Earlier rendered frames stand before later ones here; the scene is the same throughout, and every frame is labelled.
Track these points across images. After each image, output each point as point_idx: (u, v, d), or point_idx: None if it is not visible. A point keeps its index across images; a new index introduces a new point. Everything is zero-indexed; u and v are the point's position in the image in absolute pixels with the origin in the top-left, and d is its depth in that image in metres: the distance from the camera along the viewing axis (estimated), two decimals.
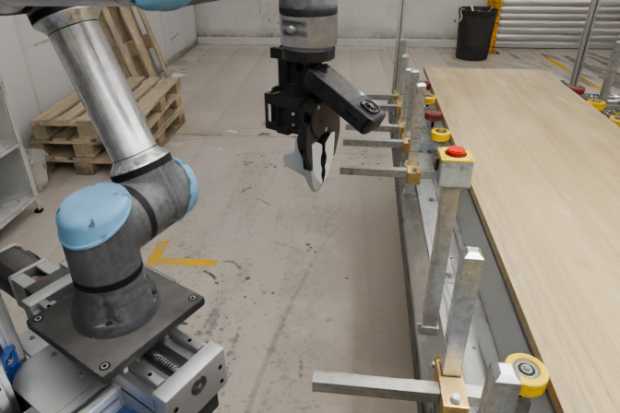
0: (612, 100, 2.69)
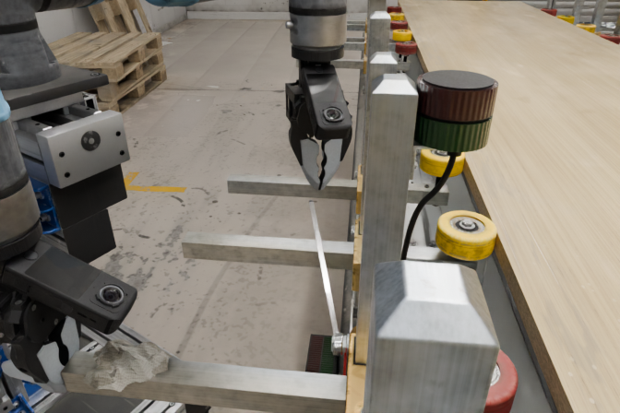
0: None
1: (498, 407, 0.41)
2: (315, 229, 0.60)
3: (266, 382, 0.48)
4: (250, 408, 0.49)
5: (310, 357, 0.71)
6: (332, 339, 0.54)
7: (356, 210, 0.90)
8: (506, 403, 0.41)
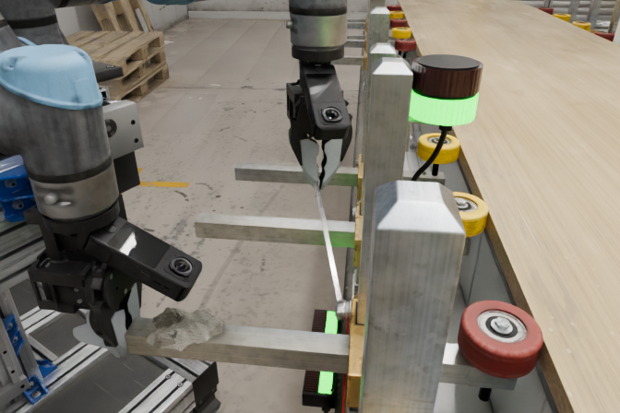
0: None
1: (526, 359, 0.46)
2: (319, 206, 0.65)
3: (313, 343, 0.53)
4: (298, 368, 0.53)
5: (315, 329, 0.76)
6: (336, 305, 0.59)
7: (357, 195, 0.95)
8: (532, 356, 0.46)
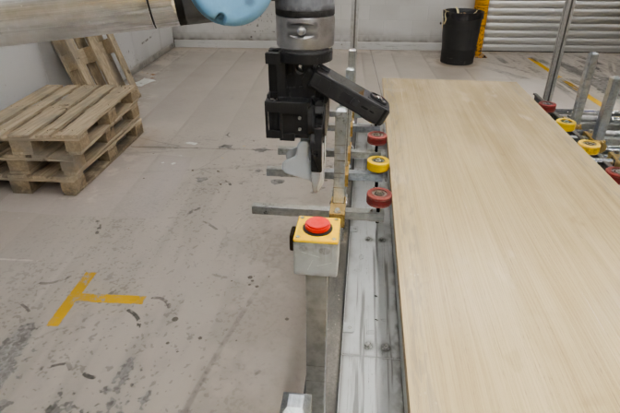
0: (588, 118, 2.40)
1: None
2: None
3: None
4: None
5: None
6: None
7: None
8: None
